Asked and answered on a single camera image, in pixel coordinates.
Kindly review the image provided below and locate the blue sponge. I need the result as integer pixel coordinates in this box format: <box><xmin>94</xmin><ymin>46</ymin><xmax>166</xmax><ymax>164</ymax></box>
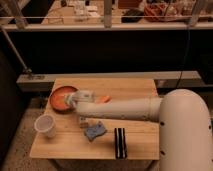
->
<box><xmin>84</xmin><ymin>121</ymin><xmax>107</xmax><ymax>142</ymax></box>

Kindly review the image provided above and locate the red basket on shelf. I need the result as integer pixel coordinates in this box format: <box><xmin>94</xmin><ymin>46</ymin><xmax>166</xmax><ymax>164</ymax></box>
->
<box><xmin>144</xmin><ymin>3</ymin><xmax>185</xmax><ymax>22</ymax></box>

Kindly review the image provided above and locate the diagonal metal rod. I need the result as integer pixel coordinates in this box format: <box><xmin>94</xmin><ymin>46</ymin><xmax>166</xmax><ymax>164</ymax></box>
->
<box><xmin>0</xmin><ymin>26</ymin><xmax>32</xmax><ymax>77</ymax></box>

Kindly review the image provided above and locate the orange ceramic bowl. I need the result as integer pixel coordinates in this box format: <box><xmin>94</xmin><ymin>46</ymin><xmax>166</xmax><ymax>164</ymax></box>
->
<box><xmin>49</xmin><ymin>86</ymin><xmax>77</xmax><ymax>112</ymax></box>

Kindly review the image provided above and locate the white plastic cup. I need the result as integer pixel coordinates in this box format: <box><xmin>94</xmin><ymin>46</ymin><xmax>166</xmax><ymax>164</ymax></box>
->
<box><xmin>34</xmin><ymin>115</ymin><xmax>56</xmax><ymax>138</ymax></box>

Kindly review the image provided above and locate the upper shelf rail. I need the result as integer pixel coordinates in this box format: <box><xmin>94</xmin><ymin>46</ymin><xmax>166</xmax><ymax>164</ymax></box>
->
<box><xmin>0</xmin><ymin>0</ymin><xmax>213</xmax><ymax>33</ymax></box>

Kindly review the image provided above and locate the black object on shelf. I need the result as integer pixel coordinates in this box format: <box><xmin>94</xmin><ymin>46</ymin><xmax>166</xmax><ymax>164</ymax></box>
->
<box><xmin>121</xmin><ymin>9</ymin><xmax>144</xmax><ymax>23</ymax></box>

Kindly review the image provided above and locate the orange carrot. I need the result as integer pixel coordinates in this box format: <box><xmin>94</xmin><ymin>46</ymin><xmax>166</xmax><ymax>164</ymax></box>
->
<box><xmin>96</xmin><ymin>96</ymin><xmax>111</xmax><ymax>103</ymax></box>

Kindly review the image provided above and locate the black white striped cloth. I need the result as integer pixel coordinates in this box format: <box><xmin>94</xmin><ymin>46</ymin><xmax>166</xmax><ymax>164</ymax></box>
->
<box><xmin>114</xmin><ymin>128</ymin><xmax>127</xmax><ymax>159</ymax></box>

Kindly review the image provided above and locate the grey metal ledge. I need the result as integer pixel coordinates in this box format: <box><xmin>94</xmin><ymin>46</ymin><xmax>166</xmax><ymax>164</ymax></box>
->
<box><xmin>16</xmin><ymin>71</ymin><xmax>203</xmax><ymax>92</ymax></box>

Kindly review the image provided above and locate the wooden table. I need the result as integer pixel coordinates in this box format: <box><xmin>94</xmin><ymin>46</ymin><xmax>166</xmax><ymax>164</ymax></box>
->
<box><xmin>30</xmin><ymin>78</ymin><xmax>159</xmax><ymax>160</ymax></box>

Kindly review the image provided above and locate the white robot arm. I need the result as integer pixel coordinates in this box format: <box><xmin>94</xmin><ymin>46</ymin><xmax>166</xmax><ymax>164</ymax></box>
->
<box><xmin>65</xmin><ymin>89</ymin><xmax>213</xmax><ymax>171</ymax></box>

